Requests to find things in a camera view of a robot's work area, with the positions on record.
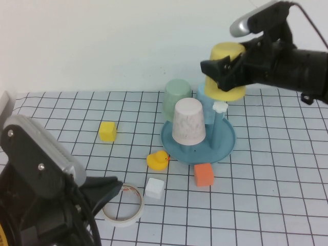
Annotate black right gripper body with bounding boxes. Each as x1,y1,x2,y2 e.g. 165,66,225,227
238,35,280,85

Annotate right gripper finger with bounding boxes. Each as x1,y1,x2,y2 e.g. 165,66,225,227
200,53,247,92
240,40,257,56

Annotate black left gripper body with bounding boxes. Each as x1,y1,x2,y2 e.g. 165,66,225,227
0,163,103,246

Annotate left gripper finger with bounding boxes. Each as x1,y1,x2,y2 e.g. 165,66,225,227
88,182,124,216
86,175,121,189

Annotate yellow plastic cup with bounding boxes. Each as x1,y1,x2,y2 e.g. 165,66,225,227
204,43,247,102

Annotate light blue plastic cup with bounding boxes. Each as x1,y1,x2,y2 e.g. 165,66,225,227
196,83,218,126

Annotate green plastic cup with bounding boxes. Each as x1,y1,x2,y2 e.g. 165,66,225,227
163,78,192,123

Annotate pink speckled plastic cup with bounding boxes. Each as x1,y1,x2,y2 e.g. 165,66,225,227
171,98,207,146

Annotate teal cup stand tray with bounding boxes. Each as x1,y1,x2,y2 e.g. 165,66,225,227
160,100,236,165

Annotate white tape roll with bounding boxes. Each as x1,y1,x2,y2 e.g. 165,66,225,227
102,183,146,228

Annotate white cube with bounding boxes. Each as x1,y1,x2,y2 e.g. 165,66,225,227
145,177,165,199

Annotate yellow cube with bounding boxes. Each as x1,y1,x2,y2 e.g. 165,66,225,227
98,121,117,142

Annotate yellow rubber duck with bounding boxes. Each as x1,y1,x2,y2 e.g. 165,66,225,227
146,150,171,171

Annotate orange cube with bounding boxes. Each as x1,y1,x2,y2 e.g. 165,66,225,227
193,163,215,188

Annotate white ledge board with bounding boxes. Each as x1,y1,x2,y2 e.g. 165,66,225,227
0,91,16,124

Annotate grey checked tablecloth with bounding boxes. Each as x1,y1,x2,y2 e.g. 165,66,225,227
0,88,328,246

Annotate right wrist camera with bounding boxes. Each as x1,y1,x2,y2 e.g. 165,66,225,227
230,0,294,39

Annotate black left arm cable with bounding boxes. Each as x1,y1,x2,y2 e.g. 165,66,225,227
74,184,103,246

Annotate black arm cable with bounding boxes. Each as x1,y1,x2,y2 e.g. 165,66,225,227
74,184,103,246
289,0,328,49

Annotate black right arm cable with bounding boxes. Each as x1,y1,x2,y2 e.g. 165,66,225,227
289,0,328,49

